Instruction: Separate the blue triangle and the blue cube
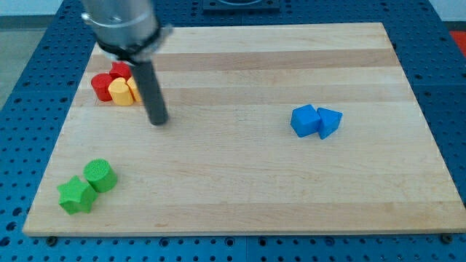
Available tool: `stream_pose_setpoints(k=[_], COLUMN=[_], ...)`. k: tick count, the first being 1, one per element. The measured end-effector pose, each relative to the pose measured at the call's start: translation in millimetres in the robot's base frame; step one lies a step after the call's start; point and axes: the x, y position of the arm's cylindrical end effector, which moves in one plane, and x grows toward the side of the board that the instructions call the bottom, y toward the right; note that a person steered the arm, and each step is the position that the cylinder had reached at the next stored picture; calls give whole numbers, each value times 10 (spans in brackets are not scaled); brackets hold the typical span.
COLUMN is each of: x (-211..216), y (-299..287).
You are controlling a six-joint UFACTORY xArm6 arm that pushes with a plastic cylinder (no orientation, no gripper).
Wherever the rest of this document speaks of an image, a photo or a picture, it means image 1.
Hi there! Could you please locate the red star block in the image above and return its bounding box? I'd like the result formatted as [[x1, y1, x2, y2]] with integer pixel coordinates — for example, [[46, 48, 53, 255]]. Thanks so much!
[[108, 62, 132, 80]]

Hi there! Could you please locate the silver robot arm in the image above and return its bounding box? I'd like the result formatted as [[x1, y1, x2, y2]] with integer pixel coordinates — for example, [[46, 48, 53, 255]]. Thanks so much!
[[82, 0, 173, 65]]

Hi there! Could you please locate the green cylinder block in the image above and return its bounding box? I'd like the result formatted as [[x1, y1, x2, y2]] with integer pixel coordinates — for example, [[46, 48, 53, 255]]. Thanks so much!
[[83, 159, 117, 193]]

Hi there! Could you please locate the wooden board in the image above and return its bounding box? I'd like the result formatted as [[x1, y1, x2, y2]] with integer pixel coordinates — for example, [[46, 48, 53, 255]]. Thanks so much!
[[23, 23, 465, 237]]

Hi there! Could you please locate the blue cube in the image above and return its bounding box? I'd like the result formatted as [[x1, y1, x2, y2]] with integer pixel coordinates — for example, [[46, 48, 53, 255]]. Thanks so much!
[[291, 104, 321, 138]]

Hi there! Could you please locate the green star block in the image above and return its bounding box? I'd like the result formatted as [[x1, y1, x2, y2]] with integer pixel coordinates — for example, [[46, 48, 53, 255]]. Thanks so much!
[[57, 175, 98, 215]]

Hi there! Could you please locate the blue triangle block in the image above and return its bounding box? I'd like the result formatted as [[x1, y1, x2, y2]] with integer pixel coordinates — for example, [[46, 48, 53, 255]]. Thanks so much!
[[317, 108, 343, 140]]

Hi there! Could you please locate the red cylinder block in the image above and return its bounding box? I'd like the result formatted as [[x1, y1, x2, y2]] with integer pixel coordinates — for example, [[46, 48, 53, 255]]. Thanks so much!
[[91, 74, 113, 102]]

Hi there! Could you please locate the yellow block behind rod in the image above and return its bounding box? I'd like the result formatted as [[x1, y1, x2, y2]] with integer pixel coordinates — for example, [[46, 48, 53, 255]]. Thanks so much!
[[126, 76, 142, 102]]

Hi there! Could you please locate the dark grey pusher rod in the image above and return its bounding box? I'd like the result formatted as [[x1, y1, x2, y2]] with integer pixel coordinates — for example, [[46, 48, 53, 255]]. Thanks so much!
[[130, 62, 168, 126]]

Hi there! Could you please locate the yellow half-round block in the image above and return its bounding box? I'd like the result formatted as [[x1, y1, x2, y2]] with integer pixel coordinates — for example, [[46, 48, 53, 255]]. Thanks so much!
[[108, 77, 134, 106]]

